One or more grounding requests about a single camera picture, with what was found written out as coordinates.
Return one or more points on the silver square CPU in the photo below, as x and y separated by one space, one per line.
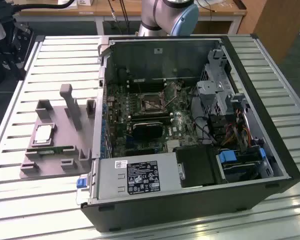
43 133

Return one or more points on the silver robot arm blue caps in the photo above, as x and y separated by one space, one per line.
165 12

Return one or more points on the black RAM slot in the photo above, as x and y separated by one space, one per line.
146 83
150 120
146 89
150 115

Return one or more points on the CPU socket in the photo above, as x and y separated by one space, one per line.
150 106

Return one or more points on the white box on desk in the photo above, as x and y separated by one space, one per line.
85 2

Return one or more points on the grey parts rack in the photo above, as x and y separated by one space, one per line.
57 130

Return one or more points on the green RAM stick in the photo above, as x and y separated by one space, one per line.
50 150

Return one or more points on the blue case latch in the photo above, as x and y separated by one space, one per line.
81 182

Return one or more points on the black graphics card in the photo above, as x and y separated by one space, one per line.
147 131

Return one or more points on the silver power supply with label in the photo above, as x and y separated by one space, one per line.
110 175

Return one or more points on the small silver heat sink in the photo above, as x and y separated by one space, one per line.
173 146

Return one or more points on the green motherboard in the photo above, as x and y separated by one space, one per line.
185 130

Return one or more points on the silver metal drive cage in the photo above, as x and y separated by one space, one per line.
215 97

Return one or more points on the black plastic shroud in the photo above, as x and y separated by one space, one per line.
197 165

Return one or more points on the black open PC case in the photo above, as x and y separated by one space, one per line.
165 212

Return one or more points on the hard disk in blue carrier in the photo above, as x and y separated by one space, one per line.
227 156

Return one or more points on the wooden cabinet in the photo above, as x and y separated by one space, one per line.
277 25

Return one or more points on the blue plastic clip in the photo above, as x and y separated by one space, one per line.
262 153

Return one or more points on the wooden desk white frame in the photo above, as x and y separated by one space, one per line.
102 11

